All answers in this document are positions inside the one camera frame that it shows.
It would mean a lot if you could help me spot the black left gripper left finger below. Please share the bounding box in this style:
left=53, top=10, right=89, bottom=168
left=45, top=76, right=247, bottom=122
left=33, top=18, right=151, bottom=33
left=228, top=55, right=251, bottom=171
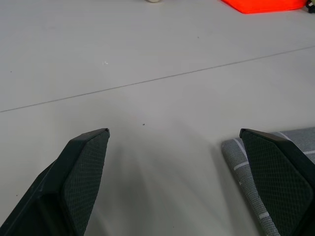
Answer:
left=0, top=128, right=111, bottom=236

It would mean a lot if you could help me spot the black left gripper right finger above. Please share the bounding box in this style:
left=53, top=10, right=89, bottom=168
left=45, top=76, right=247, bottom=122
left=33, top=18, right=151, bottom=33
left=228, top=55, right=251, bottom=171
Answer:
left=239, top=128, right=315, bottom=236

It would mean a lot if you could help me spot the orange flat object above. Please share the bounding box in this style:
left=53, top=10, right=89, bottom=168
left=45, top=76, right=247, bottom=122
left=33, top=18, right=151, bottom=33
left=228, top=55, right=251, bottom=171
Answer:
left=220, top=0, right=310, bottom=14

